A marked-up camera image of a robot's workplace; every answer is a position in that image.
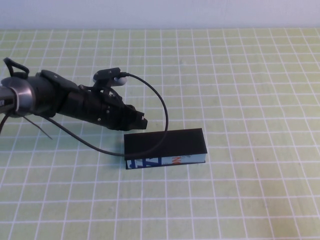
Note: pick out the black zip tie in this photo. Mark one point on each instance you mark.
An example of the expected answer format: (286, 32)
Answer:
(37, 126)

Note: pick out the black printed glasses case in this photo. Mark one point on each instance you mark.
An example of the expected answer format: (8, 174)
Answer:
(162, 142)

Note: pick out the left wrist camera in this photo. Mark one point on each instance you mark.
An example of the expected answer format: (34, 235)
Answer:
(110, 72)

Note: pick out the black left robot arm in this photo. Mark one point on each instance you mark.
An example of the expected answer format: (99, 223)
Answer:
(25, 95)

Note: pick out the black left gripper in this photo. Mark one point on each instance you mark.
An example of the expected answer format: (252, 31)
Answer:
(100, 107)

